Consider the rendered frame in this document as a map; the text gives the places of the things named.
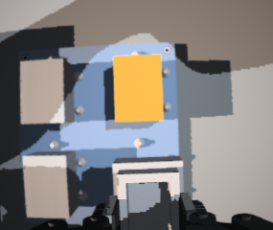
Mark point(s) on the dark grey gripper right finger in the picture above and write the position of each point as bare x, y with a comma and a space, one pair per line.
189, 217

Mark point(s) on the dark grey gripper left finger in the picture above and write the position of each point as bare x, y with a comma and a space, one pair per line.
106, 216

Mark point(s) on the orange rectangular block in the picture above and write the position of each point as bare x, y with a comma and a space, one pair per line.
138, 88

